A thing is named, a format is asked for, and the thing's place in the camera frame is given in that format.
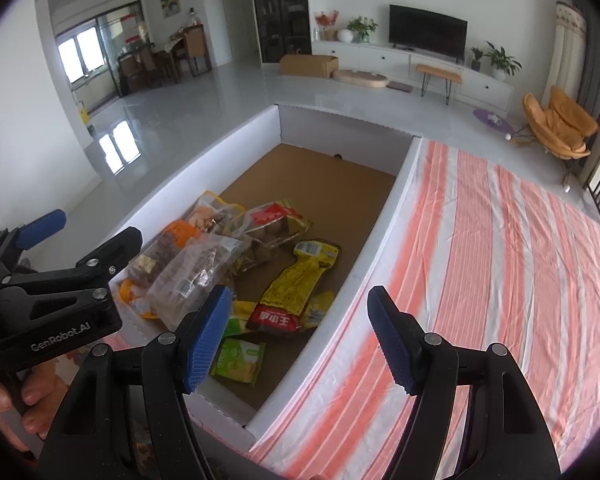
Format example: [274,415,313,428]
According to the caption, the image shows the orange chicken leg packet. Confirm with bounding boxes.
[120,220,201,320]

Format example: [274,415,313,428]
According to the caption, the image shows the green snack packet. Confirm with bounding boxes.
[211,338,266,386]

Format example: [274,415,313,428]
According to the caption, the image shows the clear bag brown bars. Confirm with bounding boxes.
[146,233,248,330]

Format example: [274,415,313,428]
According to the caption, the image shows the yellow red snack packet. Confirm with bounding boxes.
[257,240,340,314]

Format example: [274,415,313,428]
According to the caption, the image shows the gold bag of round pastries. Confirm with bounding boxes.
[232,200,311,275]

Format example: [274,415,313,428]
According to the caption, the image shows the clear bag of snacks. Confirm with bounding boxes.
[185,191,246,240]

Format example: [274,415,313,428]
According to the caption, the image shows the left human hand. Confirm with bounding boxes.
[0,360,67,453]

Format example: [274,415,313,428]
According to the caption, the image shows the striped orange grey tablecloth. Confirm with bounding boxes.
[248,140,600,479]

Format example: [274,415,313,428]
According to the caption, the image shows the dining table with chairs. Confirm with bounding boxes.
[117,24,212,96]

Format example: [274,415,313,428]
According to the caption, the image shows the white cardboard storage box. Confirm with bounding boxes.
[125,105,422,460]

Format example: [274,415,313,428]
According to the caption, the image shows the orange lounge chair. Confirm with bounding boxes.
[522,86,598,160]

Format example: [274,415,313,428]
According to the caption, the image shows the cardboard box on floor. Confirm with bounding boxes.
[279,54,339,79]

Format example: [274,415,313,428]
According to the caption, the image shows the black display cabinet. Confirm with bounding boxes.
[253,0,312,64]

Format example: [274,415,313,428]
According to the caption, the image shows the white tv cabinet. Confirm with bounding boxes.
[312,41,514,116]

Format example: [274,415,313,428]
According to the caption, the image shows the round beige floor cushion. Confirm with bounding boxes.
[332,68,389,89]

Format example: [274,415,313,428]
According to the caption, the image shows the wooden stool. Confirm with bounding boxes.
[415,64,463,104]

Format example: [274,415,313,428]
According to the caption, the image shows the red flowers vase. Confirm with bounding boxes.
[314,10,339,41]

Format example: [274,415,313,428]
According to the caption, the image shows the potted green plant right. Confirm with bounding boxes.
[484,41,522,81]

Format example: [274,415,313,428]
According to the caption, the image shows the small potted plant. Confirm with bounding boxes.
[470,47,484,72]

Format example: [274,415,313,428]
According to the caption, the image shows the black television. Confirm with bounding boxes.
[389,4,468,62]

